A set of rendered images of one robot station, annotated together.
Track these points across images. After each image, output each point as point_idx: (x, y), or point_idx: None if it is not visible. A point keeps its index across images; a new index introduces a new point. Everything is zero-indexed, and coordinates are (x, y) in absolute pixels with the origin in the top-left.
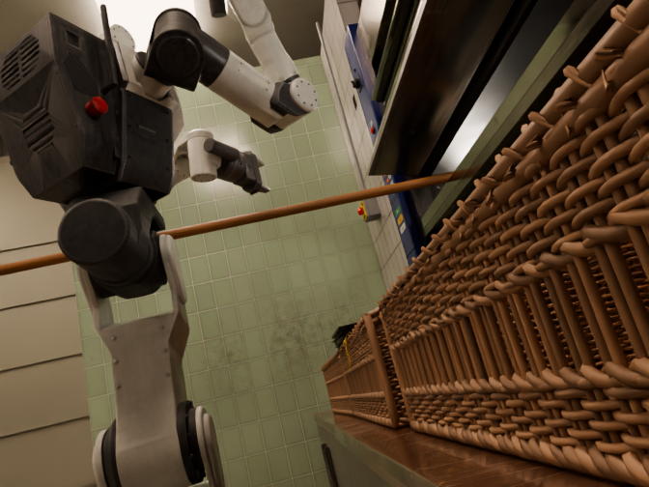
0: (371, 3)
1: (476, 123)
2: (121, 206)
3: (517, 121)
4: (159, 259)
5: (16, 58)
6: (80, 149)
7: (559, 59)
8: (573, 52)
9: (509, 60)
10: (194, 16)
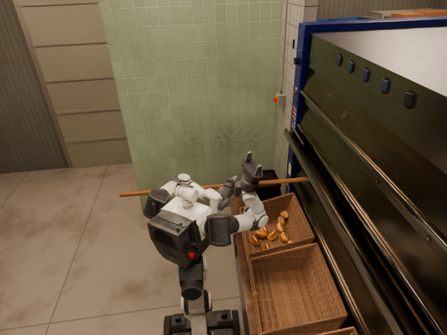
0: (320, 55)
1: None
2: (197, 279)
3: (338, 236)
4: (203, 270)
5: (158, 223)
6: (185, 266)
7: (353, 262)
8: (356, 269)
9: None
10: (229, 217)
